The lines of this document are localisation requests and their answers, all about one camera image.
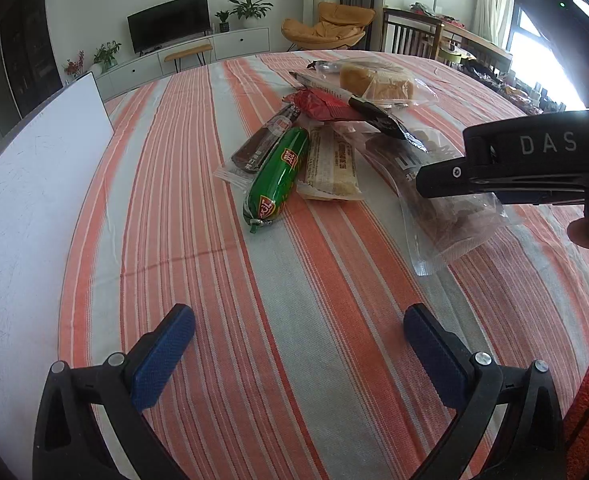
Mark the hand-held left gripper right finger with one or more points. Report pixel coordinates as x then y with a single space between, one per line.
439 360

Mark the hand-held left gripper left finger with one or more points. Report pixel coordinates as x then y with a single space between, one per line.
164 355

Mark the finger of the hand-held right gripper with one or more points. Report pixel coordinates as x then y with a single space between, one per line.
444 182

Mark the clear bag of brown snacks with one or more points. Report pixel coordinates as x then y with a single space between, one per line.
449 220

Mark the beige cake packet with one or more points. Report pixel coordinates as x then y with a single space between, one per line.
332 160

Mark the red snack packet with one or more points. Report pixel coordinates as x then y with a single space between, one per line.
324 105

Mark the person's right hand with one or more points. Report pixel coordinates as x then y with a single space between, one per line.
580 232

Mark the clutter of small items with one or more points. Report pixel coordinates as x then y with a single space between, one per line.
519 92

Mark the window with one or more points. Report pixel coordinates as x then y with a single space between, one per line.
549 77

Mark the long black white packet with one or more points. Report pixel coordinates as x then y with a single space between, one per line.
369 110

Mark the wooden dining table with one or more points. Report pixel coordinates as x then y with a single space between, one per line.
479 42

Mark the bread loaf in clear bag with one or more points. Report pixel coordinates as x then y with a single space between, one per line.
374 82

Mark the orange striped tablecloth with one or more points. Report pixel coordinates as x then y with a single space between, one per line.
274 285

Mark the sheer window curtain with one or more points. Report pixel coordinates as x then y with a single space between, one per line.
494 0

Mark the dark wooden chair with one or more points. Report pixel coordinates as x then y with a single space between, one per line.
409 30

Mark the green sausage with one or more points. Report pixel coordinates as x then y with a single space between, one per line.
274 180

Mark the dark brown snack bar packet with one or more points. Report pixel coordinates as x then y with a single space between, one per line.
264 135

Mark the orange lounge chair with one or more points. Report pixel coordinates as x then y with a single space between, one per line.
332 25

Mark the white board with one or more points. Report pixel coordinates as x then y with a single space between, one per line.
24 185

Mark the white television cabinet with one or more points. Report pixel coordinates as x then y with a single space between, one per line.
239 40

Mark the large potted plant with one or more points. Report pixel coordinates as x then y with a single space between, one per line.
249 10

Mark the small potted plant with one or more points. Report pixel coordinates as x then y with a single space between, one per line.
223 20

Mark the wooden bench with metal legs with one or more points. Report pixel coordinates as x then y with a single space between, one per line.
189 52

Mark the red flowers in vase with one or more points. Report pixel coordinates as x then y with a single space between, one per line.
76 65

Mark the leafy plant in white vase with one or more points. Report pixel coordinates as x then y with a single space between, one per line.
107 55

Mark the black television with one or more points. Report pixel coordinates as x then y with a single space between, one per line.
169 22

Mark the dark cabinet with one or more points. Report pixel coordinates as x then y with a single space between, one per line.
32 45

